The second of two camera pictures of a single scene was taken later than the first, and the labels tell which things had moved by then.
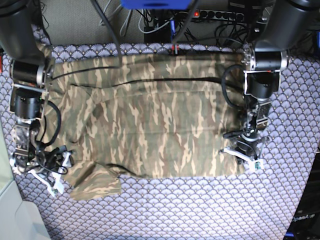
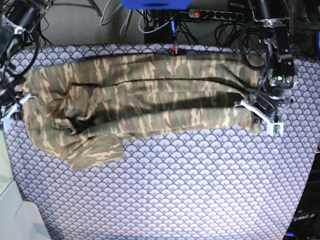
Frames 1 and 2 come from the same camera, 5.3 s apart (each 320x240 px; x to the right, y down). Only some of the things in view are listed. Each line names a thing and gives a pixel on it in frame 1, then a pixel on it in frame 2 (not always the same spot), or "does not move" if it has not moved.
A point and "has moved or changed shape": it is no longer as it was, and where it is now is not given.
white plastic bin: (19, 219) does not move
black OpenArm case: (305, 224) does not move
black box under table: (162, 35) does not move
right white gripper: (255, 164) to (274, 128)
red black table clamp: (175, 49) does not move
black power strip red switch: (218, 14) does not move
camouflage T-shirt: (154, 115) has moved or changed shape
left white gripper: (56, 181) to (13, 108)
